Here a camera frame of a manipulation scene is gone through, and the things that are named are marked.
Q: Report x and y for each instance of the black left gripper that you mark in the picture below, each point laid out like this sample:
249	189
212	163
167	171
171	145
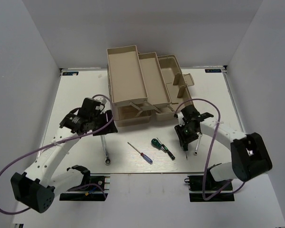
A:
112	128

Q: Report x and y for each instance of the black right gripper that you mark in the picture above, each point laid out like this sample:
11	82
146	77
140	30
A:
181	136

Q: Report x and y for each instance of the small silver ratchet wrench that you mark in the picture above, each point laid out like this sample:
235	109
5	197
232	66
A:
198	144

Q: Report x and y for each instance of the black green precision screwdriver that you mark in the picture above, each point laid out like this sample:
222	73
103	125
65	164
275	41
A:
165	149

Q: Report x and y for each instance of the large silver ratchet wrench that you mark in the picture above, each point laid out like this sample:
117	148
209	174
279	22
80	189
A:
104	145

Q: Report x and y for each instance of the red blue handle screwdriver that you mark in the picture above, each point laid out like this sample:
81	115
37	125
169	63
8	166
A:
145	157

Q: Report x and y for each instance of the beige cantilever toolbox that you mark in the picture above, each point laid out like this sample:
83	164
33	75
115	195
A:
145	85

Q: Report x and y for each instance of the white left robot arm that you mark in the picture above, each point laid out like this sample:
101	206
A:
37	187

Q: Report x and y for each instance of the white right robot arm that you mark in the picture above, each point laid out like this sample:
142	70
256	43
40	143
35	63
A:
249	156

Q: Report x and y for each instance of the blue label sticker left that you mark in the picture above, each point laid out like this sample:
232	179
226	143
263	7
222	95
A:
70	73

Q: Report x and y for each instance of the blue label sticker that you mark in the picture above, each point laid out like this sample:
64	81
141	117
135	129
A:
70	73
213	70

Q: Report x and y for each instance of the blue label sticker right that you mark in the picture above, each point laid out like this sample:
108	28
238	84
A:
213	70

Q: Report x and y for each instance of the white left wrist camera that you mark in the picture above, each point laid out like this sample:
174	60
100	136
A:
102	101

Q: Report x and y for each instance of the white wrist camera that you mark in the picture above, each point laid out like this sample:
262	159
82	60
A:
102	101
180	117

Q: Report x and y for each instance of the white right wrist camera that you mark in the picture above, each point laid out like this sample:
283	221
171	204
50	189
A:
180	117

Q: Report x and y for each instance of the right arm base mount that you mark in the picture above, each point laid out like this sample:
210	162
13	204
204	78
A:
194	183

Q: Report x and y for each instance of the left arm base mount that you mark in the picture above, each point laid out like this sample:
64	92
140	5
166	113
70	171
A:
95	189

